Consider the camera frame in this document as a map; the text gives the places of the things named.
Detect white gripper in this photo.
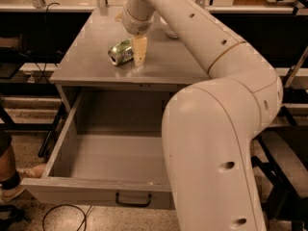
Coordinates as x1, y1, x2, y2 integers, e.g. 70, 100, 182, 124
115, 7, 154, 66

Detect green soda can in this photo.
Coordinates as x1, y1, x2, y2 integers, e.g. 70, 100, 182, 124
108, 39, 134, 66

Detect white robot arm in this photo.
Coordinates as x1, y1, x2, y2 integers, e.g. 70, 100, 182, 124
120, 0, 283, 231

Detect open grey top drawer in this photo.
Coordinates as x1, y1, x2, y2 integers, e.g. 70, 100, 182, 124
23, 94, 174, 209

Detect white ceramic bowl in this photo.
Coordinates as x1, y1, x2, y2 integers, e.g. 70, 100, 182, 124
160, 17, 177, 39

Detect grey cabinet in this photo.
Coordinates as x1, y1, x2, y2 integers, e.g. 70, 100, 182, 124
49, 7, 213, 120

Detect person's leg with shoe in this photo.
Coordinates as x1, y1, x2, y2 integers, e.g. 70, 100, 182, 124
0, 128, 47, 205

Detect black office chair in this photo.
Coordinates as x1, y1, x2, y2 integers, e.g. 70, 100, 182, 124
251, 125, 308, 231

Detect black hanging cable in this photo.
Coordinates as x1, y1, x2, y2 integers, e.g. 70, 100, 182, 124
18, 2, 65, 84

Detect black drawer handle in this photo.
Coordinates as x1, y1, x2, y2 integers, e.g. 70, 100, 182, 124
115, 192, 152, 208

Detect black floor cable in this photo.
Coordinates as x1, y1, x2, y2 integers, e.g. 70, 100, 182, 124
41, 204, 94, 231

